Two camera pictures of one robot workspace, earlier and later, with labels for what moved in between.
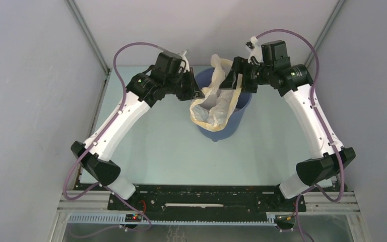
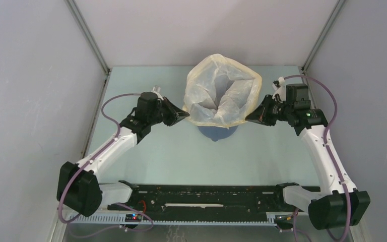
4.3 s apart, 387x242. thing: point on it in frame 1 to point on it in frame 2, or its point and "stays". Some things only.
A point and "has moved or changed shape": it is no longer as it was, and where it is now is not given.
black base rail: x=167 y=199 stays
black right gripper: x=241 y=66 to x=261 y=114
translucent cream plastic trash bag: x=211 y=107 has moved or changed shape
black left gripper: x=193 y=92 to x=180 y=114
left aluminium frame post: x=88 y=36 stays
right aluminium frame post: x=327 y=26 stays
